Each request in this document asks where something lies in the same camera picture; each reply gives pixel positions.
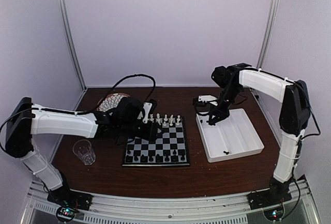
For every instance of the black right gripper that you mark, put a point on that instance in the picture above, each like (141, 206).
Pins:
(223, 113)

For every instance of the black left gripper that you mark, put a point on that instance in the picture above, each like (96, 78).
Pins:
(150, 133)

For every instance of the white plastic tray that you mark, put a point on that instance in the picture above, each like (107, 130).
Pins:
(236, 134)

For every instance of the black white chessboard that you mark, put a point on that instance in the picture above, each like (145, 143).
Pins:
(172, 137)

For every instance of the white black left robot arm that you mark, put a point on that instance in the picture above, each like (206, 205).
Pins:
(115, 116)

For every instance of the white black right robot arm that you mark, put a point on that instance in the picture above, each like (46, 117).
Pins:
(294, 115)

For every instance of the white chess king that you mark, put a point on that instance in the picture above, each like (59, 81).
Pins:
(158, 119)

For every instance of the floral ceramic plate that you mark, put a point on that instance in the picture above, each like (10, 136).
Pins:
(110, 102)

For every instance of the clear drinking glass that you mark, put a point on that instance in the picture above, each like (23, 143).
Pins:
(84, 151)

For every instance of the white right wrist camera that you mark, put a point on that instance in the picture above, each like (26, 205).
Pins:
(204, 99)

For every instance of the front aluminium rail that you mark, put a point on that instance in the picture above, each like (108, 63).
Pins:
(222, 209)

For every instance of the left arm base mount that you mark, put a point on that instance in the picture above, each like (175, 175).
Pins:
(68, 209)

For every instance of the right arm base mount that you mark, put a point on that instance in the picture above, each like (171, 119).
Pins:
(269, 202)

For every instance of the right aluminium frame post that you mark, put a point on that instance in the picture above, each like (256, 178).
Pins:
(272, 13)

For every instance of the aluminium frame post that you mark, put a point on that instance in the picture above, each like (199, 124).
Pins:
(70, 44)
(272, 13)

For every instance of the left aluminium frame post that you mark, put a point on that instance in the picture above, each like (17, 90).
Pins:
(70, 44)

